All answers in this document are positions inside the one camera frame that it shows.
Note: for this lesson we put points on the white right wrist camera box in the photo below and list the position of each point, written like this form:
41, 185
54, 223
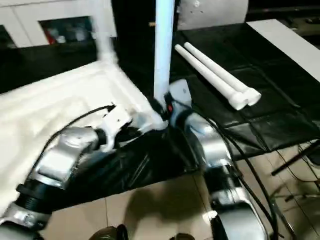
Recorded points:
180, 95

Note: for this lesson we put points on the black work mat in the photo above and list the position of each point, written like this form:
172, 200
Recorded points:
270, 115

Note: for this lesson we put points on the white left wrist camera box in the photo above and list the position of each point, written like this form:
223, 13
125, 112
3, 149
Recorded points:
117, 120

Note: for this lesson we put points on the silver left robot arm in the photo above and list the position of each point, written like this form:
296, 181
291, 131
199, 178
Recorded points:
55, 165

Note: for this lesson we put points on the white plastic table top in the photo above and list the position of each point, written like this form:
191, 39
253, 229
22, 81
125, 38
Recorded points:
60, 110

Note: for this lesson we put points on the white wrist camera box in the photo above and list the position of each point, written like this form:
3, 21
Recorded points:
117, 120
180, 95

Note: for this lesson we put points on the white flat board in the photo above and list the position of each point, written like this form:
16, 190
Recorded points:
290, 45

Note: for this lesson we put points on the white plastic table leg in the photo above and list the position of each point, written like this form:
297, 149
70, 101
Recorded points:
105, 30
222, 72
164, 50
210, 77

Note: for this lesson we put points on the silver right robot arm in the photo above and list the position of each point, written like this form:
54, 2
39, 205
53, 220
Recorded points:
220, 165

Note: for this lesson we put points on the white glass-door cabinet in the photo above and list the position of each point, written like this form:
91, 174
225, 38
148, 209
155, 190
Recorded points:
50, 20

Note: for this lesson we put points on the black cabinet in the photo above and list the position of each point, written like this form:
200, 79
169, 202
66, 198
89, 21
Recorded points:
135, 25

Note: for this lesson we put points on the black stand leg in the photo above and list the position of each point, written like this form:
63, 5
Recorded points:
295, 160

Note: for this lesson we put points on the light grey cushion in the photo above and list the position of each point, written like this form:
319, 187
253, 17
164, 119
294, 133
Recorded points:
215, 12

